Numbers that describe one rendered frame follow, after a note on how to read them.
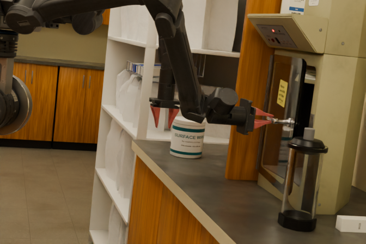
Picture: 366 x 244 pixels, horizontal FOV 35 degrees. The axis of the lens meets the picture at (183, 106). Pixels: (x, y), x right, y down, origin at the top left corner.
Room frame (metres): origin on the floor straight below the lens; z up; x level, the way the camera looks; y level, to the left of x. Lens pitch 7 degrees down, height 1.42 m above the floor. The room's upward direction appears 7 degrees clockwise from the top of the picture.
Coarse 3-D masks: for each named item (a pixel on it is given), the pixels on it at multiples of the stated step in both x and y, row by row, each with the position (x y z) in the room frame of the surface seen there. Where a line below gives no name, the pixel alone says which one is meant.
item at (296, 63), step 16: (272, 64) 1.94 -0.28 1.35; (288, 64) 1.78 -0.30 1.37; (304, 64) 1.66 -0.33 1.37; (272, 80) 1.91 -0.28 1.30; (288, 80) 1.76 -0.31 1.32; (272, 96) 1.89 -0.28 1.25; (288, 96) 1.74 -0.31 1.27; (272, 112) 1.87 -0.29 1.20; (288, 112) 1.72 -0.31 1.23; (272, 128) 1.85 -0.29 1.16; (288, 128) 1.70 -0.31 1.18; (272, 144) 1.83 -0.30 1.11; (272, 160) 1.80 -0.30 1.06; (272, 176) 1.78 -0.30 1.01
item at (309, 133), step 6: (306, 132) 1.54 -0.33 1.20; (312, 132) 1.54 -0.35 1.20; (294, 138) 1.55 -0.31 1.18; (300, 138) 1.54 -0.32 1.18; (306, 138) 1.54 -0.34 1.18; (312, 138) 1.54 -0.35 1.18; (300, 144) 1.51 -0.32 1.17; (306, 144) 1.51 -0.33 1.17; (312, 144) 1.51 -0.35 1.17; (318, 144) 1.51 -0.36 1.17
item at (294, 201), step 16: (288, 160) 1.55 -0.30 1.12; (304, 160) 1.50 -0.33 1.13; (320, 160) 1.51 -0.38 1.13; (288, 176) 1.53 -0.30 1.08; (304, 176) 1.50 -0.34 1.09; (320, 176) 1.53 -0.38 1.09; (288, 192) 1.52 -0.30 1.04; (304, 192) 1.50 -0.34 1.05; (288, 208) 1.52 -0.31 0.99; (304, 208) 1.50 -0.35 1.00
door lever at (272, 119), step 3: (267, 117) 1.75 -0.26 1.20; (270, 117) 1.72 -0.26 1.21; (273, 117) 1.72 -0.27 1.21; (270, 120) 1.72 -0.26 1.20; (273, 120) 1.69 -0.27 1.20; (276, 120) 1.69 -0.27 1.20; (279, 120) 1.69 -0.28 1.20; (282, 120) 1.69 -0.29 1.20; (285, 120) 1.70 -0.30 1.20; (288, 120) 1.70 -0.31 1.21; (273, 123) 1.69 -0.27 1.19; (276, 123) 1.69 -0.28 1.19; (279, 123) 1.69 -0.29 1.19; (282, 123) 1.69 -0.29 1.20; (285, 123) 1.69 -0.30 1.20; (288, 123) 1.70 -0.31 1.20; (288, 126) 1.70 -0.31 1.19
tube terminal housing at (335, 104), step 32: (320, 0) 1.72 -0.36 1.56; (352, 0) 1.68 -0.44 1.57; (352, 32) 1.69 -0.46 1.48; (320, 64) 1.67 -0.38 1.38; (352, 64) 1.69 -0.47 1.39; (320, 96) 1.67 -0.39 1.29; (352, 96) 1.71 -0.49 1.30; (320, 128) 1.67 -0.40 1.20; (352, 128) 1.77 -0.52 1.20; (352, 160) 1.83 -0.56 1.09; (320, 192) 1.68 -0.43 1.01
